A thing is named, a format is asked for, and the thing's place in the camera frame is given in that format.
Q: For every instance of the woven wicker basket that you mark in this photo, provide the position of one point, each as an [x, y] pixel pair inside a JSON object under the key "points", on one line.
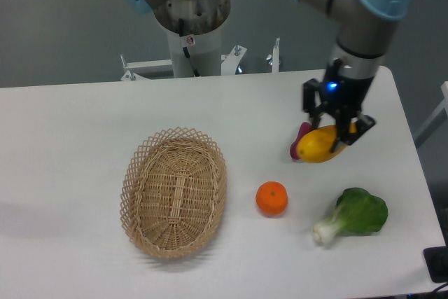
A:
{"points": [[173, 194]]}

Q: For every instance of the purple sweet potato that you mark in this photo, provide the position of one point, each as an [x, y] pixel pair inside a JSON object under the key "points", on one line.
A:
{"points": [[303, 130]]}

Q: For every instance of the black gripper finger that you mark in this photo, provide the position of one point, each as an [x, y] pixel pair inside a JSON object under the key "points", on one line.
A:
{"points": [[350, 128], [314, 101]]}

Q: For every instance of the yellow mango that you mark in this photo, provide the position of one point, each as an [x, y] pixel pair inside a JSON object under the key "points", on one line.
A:
{"points": [[315, 146]]}

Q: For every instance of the green bok choy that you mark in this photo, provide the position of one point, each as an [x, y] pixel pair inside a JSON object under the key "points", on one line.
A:
{"points": [[356, 212]]}

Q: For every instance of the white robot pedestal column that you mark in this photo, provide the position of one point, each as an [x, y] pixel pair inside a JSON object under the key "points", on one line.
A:
{"points": [[199, 53]]}

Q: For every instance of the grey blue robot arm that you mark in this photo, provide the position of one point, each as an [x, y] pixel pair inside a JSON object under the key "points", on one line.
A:
{"points": [[366, 27]]}

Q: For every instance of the white metal base frame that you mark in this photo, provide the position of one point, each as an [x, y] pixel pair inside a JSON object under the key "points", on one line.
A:
{"points": [[230, 64]]}

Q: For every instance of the white furniture leg right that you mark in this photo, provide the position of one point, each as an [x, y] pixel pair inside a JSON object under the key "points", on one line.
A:
{"points": [[434, 120]]}

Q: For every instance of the orange tangerine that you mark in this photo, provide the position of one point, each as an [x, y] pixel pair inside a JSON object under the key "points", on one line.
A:
{"points": [[272, 198]]}

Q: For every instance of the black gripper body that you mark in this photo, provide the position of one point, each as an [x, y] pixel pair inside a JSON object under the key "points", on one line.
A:
{"points": [[339, 92]]}

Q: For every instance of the black device at table edge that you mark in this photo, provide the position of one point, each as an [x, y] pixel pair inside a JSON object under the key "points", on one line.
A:
{"points": [[436, 263]]}

